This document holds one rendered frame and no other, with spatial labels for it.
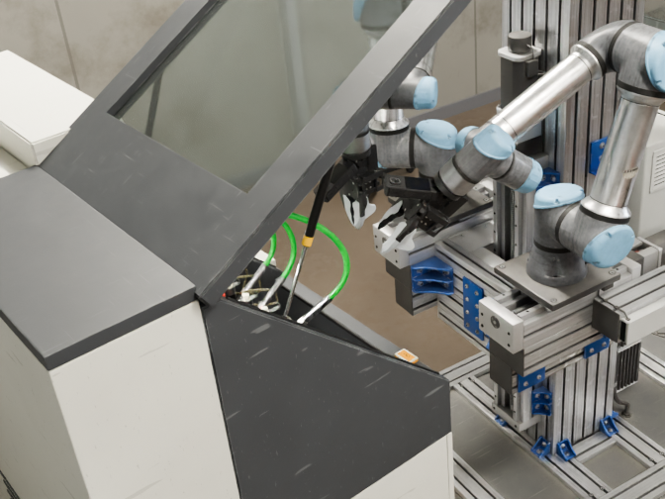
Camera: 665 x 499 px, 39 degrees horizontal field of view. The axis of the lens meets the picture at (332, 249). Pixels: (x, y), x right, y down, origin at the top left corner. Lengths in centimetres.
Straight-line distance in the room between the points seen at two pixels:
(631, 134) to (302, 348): 86
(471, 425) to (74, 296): 182
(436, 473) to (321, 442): 45
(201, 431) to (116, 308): 32
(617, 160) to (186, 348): 104
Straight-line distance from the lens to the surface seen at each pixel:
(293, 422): 190
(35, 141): 218
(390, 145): 262
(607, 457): 310
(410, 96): 219
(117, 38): 471
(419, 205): 195
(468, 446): 311
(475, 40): 582
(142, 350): 161
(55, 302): 165
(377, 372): 200
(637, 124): 212
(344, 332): 240
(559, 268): 233
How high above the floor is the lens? 235
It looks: 31 degrees down
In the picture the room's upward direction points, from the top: 6 degrees counter-clockwise
